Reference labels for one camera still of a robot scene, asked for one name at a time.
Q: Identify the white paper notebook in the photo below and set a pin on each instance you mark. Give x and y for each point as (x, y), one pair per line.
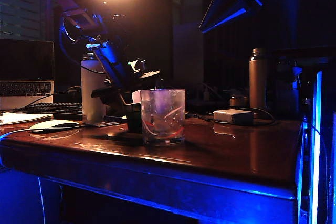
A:
(23, 118)

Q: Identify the small metal cup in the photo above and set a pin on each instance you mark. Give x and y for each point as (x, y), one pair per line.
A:
(238, 101)

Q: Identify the blue-lit metal frame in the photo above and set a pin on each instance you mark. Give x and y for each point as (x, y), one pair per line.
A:
(316, 142)

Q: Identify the Rubik's cube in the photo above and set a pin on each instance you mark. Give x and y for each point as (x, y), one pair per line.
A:
(134, 121)

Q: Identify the white tumbler bottle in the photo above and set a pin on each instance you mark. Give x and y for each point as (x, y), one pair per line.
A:
(90, 95)

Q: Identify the black keyboard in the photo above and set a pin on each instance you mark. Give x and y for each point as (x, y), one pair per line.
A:
(52, 109)

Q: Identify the printed glass cup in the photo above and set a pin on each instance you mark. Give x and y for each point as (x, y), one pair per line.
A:
(163, 119)

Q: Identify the white computer mouse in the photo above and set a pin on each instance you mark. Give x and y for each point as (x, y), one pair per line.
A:
(53, 124)

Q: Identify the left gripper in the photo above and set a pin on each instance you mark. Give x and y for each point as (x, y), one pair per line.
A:
(115, 72)

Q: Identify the white power adapter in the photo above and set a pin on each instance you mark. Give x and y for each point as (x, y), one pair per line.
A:
(232, 116)

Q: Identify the brown thermos bottle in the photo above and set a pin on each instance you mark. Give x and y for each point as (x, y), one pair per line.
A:
(258, 82)

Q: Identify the flat card coaster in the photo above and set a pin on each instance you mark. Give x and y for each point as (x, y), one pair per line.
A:
(103, 124)

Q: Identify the window blind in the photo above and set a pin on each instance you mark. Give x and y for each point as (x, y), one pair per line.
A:
(21, 11)

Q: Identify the purple box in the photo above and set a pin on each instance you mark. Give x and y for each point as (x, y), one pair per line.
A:
(136, 96)

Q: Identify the silver laptop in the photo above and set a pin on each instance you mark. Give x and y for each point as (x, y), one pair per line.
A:
(26, 64)

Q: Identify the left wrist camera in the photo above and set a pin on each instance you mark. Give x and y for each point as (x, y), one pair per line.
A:
(138, 66)

